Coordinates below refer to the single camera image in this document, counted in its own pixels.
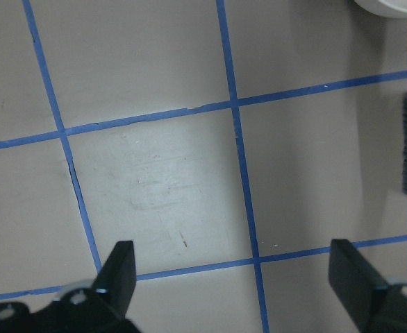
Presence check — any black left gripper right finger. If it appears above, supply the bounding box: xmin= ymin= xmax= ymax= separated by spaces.
xmin=328 ymin=239 xmax=390 ymax=326

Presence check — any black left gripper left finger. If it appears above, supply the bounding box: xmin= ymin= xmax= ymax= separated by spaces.
xmin=92 ymin=241 xmax=136 ymax=318

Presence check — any white plastic dustpan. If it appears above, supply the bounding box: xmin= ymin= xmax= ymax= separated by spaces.
xmin=354 ymin=0 xmax=407 ymax=19

